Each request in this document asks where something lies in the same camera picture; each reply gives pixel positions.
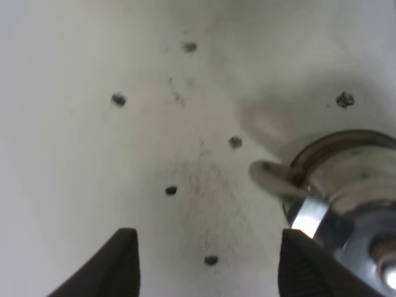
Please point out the stainless steel teapot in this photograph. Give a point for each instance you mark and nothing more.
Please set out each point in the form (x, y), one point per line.
(340, 192)

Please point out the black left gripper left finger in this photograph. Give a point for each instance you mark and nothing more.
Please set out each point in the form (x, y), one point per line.
(113, 271)

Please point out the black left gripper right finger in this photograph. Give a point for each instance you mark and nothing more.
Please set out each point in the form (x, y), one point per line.
(306, 270)

